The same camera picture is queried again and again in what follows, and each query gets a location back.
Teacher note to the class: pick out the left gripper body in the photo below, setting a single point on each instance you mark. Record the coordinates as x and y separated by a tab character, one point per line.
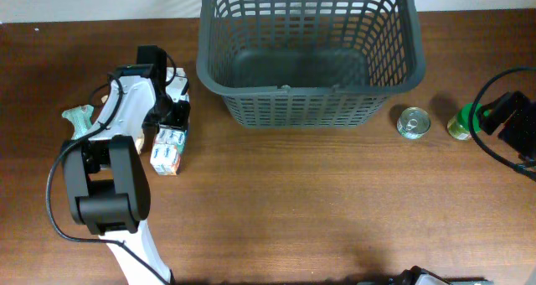
174	111

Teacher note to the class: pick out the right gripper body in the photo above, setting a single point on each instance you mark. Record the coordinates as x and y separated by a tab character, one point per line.
523	134

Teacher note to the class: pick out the Kleenex tissue multipack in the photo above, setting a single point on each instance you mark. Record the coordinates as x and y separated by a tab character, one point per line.
170	140

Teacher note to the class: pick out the green lidded glass jar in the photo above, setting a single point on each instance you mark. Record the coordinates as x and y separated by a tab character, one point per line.
458	126

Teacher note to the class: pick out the teal wet wipes packet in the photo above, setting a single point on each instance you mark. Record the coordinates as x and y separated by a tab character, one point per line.
79	117

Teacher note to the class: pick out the silver tin can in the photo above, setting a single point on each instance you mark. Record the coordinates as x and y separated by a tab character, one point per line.
413	123

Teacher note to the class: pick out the grey plastic shopping basket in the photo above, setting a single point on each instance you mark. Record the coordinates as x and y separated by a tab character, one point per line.
308	63

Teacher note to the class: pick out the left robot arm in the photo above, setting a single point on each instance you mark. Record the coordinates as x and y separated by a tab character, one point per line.
107	187

